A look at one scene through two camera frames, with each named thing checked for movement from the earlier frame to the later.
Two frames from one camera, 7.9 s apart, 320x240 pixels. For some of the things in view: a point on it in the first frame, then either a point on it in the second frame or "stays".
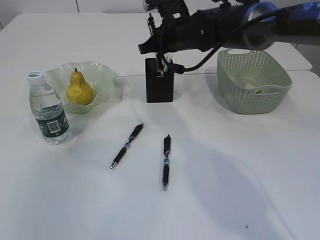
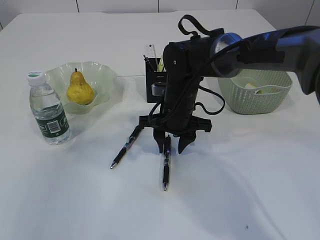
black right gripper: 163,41 → 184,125
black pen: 127,144 stays
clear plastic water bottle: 48,110 stays
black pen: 167,149 stays
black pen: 160,57 → 146,59
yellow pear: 78,91 stays
